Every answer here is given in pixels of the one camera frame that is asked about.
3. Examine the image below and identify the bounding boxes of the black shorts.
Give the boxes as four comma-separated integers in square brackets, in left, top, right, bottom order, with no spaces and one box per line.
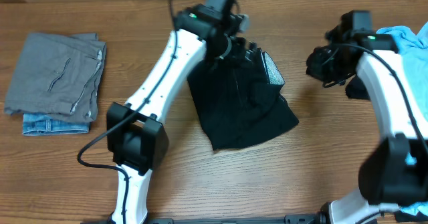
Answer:
[187,49,299,150]

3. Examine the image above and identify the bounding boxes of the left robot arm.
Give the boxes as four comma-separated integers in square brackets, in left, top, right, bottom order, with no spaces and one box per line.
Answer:
[106,0,249,223]

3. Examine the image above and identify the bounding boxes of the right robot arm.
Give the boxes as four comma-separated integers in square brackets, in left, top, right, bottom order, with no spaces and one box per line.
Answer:
[306,11,427,224]

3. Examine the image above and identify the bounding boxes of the black garment under shirt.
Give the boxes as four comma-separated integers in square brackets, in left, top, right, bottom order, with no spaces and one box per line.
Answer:
[345,76,370,101]

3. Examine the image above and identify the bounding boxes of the light blue shirt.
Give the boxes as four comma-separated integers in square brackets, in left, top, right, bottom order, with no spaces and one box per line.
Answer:
[376,20,428,217]

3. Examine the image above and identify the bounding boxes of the folded grey shorts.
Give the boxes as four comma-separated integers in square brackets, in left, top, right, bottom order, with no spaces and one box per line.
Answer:
[4,33,106,122]

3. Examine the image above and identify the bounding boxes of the folded blue jeans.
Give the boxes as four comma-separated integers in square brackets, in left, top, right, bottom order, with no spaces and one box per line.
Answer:
[22,113,90,136]

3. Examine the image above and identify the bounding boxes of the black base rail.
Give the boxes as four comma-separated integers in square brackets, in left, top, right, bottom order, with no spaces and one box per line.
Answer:
[142,213,330,224]

